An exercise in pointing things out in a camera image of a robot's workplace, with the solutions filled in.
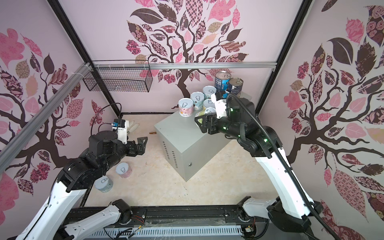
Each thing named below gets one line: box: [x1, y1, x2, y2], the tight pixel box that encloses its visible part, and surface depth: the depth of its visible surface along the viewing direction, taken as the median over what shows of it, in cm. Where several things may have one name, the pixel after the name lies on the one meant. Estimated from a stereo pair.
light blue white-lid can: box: [190, 91, 205, 111], surface depth 74 cm
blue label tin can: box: [215, 70, 232, 92], surface depth 77 cm
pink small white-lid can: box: [178, 97, 194, 118], surface depth 71 cm
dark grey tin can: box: [228, 77, 244, 97], surface depth 74 cm
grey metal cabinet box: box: [154, 112, 232, 182], surface depth 66 cm
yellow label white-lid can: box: [203, 98, 216, 112], surface depth 71 cm
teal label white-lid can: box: [202, 85, 217, 100], surface depth 77 cm
